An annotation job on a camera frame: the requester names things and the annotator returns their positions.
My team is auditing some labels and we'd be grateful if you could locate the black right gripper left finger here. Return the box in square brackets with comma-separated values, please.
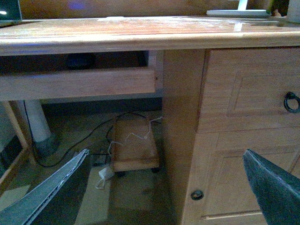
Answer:
[0, 149, 90, 225]

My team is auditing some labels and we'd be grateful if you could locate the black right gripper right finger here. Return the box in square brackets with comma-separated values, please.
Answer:
[243, 149, 300, 225]

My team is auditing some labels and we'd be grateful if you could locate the white power adapter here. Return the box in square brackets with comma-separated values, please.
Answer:
[95, 165, 115, 190]

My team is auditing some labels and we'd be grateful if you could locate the black round door knob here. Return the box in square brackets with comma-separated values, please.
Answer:
[190, 189, 204, 201]

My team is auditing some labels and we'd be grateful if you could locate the wooden rolling stand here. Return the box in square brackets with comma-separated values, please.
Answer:
[109, 118, 160, 176]

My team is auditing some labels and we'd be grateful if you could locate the wooden desk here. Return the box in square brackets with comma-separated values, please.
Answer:
[0, 16, 300, 225]

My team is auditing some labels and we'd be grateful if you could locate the wooden keyboard tray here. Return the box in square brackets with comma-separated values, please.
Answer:
[0, 67, 156, 101]

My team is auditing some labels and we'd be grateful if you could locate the white desk lamp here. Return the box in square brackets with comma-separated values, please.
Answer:
[206, 0, 271, 18]

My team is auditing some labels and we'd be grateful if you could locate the grey laptop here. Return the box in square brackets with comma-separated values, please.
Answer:
[0, 0, 23, 27]

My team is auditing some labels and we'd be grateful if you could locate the white post with base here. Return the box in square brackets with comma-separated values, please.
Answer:
[24, 100, 59, 158]

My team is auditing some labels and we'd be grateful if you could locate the black floor cable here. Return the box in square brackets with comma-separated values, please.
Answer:
[23, 100, 162, 168]

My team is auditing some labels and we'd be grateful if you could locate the black ring drawer handle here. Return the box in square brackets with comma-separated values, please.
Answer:
[283, 91, 300, 113]

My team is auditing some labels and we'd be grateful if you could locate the white floor cable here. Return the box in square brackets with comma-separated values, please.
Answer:
[108, 116, 163, 157]

